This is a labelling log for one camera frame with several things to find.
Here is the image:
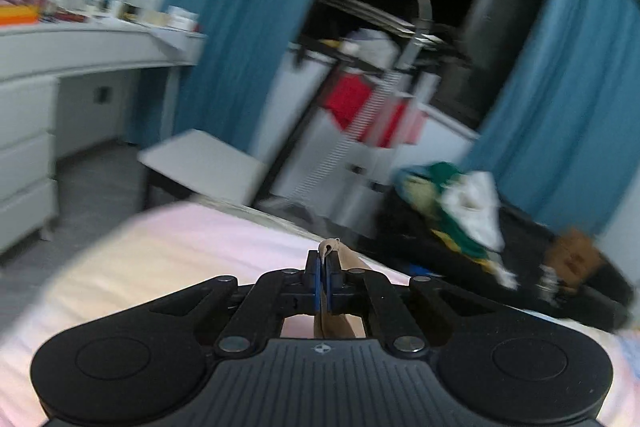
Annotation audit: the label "white desk with drawers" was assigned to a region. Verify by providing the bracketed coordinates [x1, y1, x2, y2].
[0, 14, 208, 258]

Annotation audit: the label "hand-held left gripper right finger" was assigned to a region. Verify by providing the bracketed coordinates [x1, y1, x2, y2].
[321, 253, 494, 358]

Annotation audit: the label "pastel tie-dye bed sheet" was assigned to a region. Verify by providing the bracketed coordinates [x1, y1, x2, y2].
[0, 199, 640, 427]

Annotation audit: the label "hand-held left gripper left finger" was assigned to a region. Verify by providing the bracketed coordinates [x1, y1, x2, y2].
[164, 252, 322, 355]

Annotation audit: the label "beige pants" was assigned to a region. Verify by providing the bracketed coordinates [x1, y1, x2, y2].
[312, 238, 376, 341]

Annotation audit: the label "red garment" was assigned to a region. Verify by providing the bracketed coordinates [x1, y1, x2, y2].
[322, 74, 426, 148]

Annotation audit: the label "brown cardboard box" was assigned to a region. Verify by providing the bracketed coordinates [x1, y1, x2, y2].
[542, 229, 606, 295]

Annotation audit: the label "black metal drying rack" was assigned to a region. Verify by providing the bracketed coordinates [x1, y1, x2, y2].
[270, 0, 476, 208]

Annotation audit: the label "white garment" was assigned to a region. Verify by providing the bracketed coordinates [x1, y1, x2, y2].
[345, 27, 402, 74]

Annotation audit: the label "white stool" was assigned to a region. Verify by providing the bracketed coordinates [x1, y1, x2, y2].
[137, 129, 268, 208]

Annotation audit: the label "blue curtain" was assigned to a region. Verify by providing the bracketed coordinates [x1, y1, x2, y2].
[460, 0, 640, 238]
[125, 0, 358, 158]

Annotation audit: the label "row of small toiletries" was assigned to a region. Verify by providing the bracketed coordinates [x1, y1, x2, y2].
[65, 0, 201, 32]

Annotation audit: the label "black seat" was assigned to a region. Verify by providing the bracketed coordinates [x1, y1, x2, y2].
[375, 187, 636, 333]

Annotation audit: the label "orange box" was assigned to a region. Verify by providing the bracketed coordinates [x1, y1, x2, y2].
[0, 4, 41, 26]

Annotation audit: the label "green and white clothes pile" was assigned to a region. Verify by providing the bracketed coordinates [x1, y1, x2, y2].
[395, 162, 521, 289]

